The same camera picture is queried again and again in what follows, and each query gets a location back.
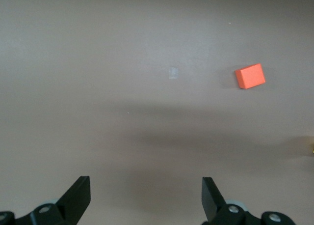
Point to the clear tape piece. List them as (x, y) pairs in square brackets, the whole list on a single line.
[(173, 73)]

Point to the orange cube block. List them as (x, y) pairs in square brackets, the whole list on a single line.
[(251, 77)]

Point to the brown paper table cover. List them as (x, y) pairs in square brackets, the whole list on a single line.
[(122, 50)]

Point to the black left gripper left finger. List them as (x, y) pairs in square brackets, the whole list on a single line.
[(63, 207)]

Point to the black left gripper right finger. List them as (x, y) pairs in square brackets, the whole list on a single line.
[(220, 212)]

